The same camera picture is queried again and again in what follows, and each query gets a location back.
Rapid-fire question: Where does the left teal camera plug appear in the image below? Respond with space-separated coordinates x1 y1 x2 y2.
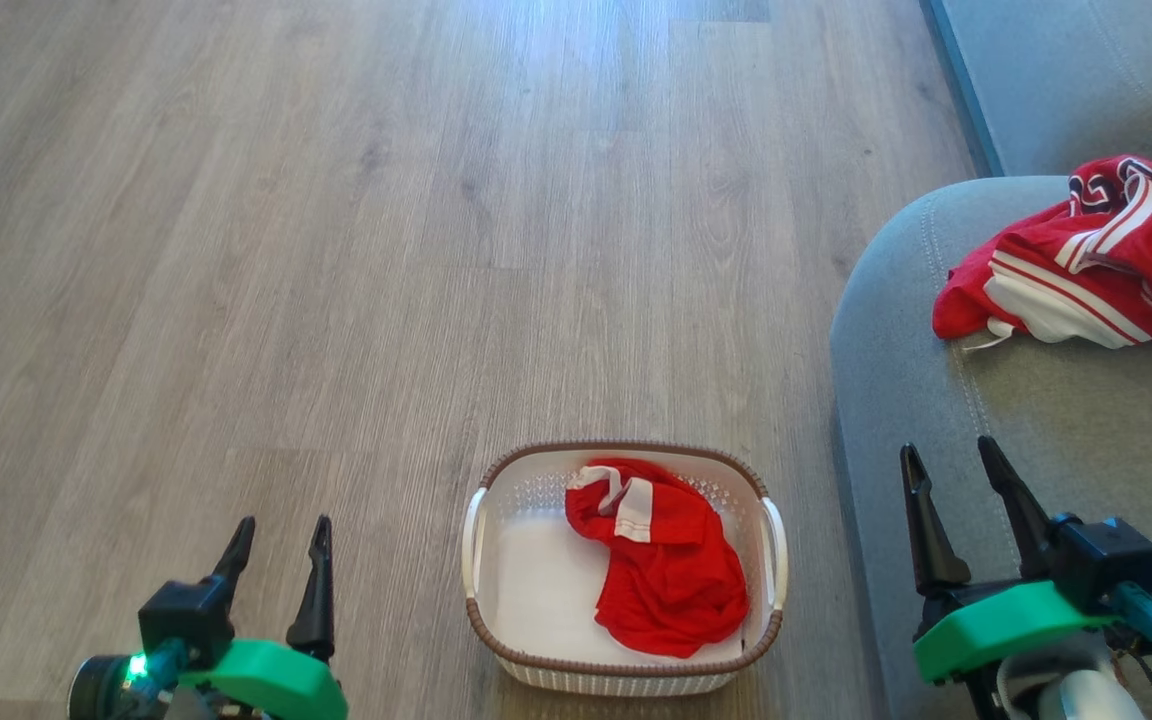
121 640 192 696

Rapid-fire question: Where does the red white striped jersey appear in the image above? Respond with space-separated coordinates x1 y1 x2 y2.
932 155 1152 369

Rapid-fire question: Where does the white laundry basket brown rim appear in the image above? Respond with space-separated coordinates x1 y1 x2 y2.
461 441 790 698

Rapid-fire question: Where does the red shorts white trim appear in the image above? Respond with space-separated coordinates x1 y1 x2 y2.
564 457 751 660

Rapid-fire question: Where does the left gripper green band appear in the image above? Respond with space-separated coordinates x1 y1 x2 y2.
181 516 349 720

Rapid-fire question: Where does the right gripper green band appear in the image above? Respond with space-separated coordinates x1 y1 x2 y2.
900 436 1122 689

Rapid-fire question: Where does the grey fabric sofa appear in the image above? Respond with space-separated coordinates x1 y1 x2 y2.
829 0 1152 720

